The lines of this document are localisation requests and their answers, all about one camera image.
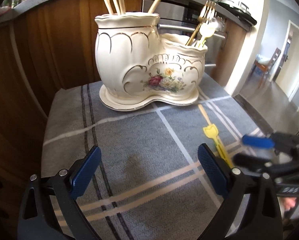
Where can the black pan on stove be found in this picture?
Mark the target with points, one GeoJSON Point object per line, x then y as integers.
{"type": "Point", "coordinates": [240, 10]}

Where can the gold fork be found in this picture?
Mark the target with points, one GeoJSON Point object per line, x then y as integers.
{"type": "Point", "coordinates": [206, 14]}

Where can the grey striped cloth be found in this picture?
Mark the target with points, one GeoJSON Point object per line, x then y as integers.
{"type": "Point", "coordinates": [150, 184]}

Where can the silver fork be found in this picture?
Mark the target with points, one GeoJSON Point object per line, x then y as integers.
{"type": "Point", "coordinates": [218, 22]}

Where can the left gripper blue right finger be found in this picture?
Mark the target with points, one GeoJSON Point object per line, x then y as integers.
{"type": "Point", "coordinates": [214, 172]}

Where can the wooden dining chair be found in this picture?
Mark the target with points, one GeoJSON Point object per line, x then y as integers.
{"type": "Point", "coordinates": [265, 66]}

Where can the cream floral ceramic utensil holder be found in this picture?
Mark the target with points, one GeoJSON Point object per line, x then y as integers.
{"type": "Point", "coordinates": [138, 65]}

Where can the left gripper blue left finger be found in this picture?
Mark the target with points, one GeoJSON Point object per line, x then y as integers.
{"type": "Point", "coordinates": [84, 171]}

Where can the person's right hand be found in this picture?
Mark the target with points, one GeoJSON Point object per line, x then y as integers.
{"type": "Point", "coordinates": [289, 203]}

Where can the stainless steel oven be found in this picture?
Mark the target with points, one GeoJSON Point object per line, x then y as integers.
{"type": "Point", "coordinates": [181, 20]}

